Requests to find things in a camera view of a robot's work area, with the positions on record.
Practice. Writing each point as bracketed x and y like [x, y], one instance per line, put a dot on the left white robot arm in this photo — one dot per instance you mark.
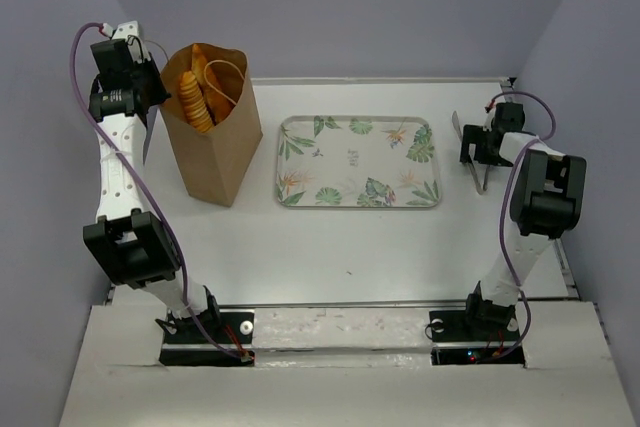
[130, 238]

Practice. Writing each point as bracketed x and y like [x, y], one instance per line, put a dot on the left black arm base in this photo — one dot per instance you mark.
[228, 344]

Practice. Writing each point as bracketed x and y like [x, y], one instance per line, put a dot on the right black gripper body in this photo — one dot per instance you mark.
[491, 158]

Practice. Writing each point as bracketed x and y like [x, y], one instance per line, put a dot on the fake ridged spiral bread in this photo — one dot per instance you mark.
[193, 104]

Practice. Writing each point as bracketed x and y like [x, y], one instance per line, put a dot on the white foreground cover board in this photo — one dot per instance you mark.
[347, 367]

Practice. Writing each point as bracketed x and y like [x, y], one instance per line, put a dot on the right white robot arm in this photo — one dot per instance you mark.
[542, 201]

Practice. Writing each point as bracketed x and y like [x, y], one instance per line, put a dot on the fake baguette bread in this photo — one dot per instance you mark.
[218, 103]

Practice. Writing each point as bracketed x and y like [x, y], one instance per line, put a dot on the metal kitchen tongs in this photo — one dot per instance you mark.
[481, 184]

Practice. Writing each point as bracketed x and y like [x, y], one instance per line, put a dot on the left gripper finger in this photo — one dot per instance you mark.
[157, 92]
[150, 123]

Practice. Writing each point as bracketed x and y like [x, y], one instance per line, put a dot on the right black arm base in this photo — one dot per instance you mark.
[454, 343]

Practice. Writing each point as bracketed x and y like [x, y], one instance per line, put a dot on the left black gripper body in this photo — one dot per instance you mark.
[139, 76]

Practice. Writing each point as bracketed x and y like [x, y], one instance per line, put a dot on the brown paper bag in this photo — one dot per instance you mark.
[213, 164]

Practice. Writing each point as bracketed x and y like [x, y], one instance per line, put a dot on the floral leaf pattern tray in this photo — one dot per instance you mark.
[371, 162]

